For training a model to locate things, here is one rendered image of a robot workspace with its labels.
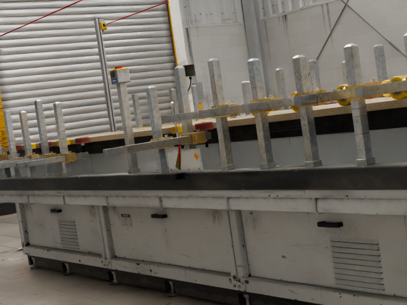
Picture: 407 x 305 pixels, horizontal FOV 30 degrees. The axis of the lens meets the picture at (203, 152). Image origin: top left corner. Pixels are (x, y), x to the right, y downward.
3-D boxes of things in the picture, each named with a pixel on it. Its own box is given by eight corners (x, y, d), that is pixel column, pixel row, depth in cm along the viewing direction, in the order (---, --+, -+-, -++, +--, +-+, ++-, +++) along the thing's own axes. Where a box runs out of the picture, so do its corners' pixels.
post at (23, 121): (32, 187, 475) (20, 111, 472) (30, 187, 478) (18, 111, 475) (37, 186, 477) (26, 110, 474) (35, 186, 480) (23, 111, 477)
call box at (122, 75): (118, 84, 370) (116, 68, 369) (111, 86, 375) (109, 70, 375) (131, 83, 374) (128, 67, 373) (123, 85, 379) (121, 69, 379)
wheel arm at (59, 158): (18, 170, 413) (17, 162, 413) (16, 170, 416) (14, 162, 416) (89, 158, 439) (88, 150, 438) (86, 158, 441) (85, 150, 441)
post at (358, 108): (369, 187, 253) (350, 43, 250) (361, 187, 256) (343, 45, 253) (376, 185, 255) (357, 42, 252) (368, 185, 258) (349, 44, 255)
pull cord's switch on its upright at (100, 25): (120, 156, 599) (99, 16, 593) (111, 157, 611) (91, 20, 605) (129, 154, 604) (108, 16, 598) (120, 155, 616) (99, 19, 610)
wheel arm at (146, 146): (128, 155, 310) (126, 144, 309) (123, 155, 312) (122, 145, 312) (212, 140, 335) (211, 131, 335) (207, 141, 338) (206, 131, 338)
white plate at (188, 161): (201, 171, 326) (198, 148, 325) (168, 172, 347) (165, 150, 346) (203, 171, 326) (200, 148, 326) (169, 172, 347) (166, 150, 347)
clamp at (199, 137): (197, 144, 326) (195, 132, 326) (179, 145, 337) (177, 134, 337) (207, 142, 329) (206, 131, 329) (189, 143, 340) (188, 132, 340)
